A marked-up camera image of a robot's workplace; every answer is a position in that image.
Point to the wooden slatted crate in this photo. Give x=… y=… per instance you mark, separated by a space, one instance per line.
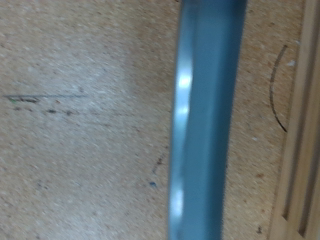
x=300 y=166

